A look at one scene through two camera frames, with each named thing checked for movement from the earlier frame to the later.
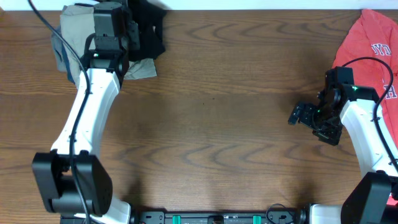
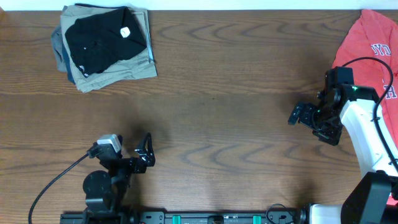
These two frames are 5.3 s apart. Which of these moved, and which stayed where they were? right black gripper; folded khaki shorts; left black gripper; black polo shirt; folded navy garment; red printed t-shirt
Moved: black polo shirt; left black gripper
Stayed: red printed t-shirt; right black gripper; folded khaki shorts; folded navy garment
